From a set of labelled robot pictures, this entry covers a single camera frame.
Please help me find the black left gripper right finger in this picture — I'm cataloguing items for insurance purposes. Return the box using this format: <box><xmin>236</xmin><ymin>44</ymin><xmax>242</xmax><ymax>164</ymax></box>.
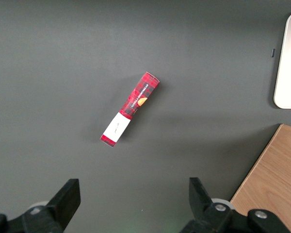
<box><xmin>178</xmin><ymin>177</ymin><xmax>291</xmax><ymax>233</ymax></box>

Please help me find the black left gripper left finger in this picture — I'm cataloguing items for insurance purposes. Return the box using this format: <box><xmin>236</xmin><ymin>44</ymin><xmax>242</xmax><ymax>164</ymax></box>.
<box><xmin>0</xmin><ymin>178</ymin><xmax>81</xmax><ymax>233</ymax></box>

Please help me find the beige plastic tray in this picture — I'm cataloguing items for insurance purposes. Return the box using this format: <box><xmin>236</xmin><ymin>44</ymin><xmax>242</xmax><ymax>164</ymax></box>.
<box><xmin>273</xmin><ymin>9</ymin><xmax>291</xmax><ymax>110</ymax></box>

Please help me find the wooden drawer cabinet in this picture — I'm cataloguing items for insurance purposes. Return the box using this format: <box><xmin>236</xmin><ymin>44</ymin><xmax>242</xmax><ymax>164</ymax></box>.
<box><xmin>229</xmin><ymin>123</ymin><xmax>291</xmax><ymax>233</ymax></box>

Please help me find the red plaid shortbread box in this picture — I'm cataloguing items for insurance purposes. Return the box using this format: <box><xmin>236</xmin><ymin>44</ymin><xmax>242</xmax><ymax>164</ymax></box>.
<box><xmin>99</xmin><ymin>71</ymin><xmax>161</xmax><ymax>148</ymax></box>

